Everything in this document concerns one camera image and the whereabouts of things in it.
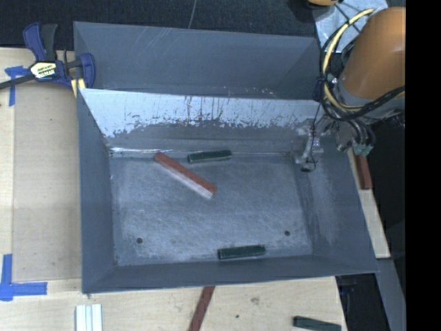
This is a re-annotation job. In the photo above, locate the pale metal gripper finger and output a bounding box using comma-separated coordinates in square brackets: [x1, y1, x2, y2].
[296, 119, 327, 138]
[294, 137, 325, 166]

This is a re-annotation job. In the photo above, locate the red-brown flat block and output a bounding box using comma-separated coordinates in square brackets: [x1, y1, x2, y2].
[153, 151, 218, 200]
[356, 152, 373, 190]
[187, 285, 216, 331]

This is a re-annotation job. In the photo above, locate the dark green flat block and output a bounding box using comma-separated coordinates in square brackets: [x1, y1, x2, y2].
[186, 149, 233, 165]
[216, 244, 267, 261]
[292, 315, 342, 331]

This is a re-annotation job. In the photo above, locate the grey metal bin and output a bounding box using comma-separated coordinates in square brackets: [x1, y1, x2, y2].
[72, 21, 380, 294]

